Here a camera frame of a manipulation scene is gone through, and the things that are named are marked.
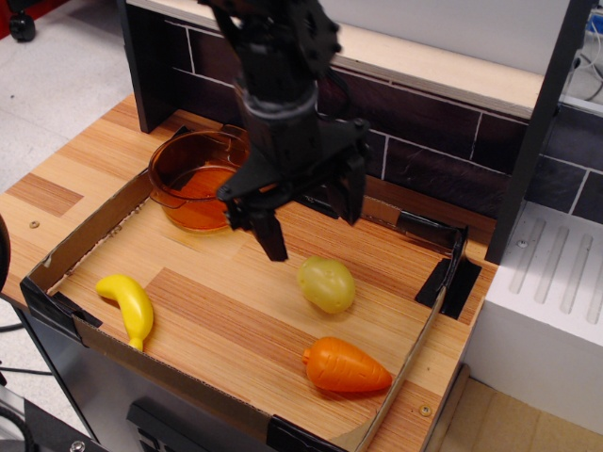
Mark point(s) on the yellow plastic toy potato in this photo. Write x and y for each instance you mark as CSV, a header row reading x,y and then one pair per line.
x,y
326,283

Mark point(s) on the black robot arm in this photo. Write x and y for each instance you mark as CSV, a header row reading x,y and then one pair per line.
x,y
284,48

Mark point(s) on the white ribbed drainboard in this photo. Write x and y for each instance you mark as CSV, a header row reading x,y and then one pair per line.
x,y
538,337

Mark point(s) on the orange transparent plastic pot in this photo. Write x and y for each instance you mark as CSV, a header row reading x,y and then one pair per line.
x,y
187,170

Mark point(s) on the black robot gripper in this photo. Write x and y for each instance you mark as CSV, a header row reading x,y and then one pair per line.
x,y
293,149

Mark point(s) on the wooden shelf with tile backsplash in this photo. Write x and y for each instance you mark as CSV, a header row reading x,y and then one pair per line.
x,y
471,155

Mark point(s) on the orange plastic toy carrot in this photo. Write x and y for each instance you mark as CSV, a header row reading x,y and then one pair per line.
x,y
335,365

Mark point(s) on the black tape front right corner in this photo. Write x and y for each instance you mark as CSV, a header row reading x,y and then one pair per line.
x,y
283,435

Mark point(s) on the black tape strip right corner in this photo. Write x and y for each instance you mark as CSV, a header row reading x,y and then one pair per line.
x,y
458,289

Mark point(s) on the black tape front left corner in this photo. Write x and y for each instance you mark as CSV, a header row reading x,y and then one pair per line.
x,y
56,311

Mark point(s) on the brown cardboard fence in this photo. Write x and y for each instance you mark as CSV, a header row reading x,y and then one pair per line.
x,y
225,351

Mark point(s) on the yellow plastic toy banana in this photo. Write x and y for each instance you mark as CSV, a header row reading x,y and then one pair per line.
x,y
136,307

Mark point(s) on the black chair caster wheel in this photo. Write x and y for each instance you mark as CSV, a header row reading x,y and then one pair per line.
x,y
22,27

